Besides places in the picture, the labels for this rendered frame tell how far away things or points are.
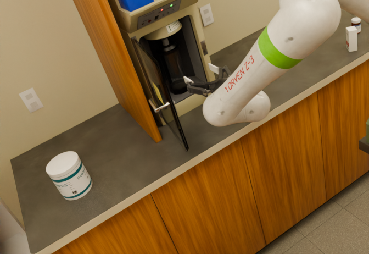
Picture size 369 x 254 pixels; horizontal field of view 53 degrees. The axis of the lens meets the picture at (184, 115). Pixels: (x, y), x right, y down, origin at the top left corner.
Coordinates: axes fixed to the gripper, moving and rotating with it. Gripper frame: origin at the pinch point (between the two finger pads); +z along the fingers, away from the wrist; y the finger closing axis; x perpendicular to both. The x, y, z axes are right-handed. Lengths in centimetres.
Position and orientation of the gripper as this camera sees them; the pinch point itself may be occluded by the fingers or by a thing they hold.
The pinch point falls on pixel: (199, 73)
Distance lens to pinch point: 149.3
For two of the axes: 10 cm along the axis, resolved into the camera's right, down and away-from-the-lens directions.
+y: -8.4, 4.7, -2.7
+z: -4.7, -3.8, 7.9
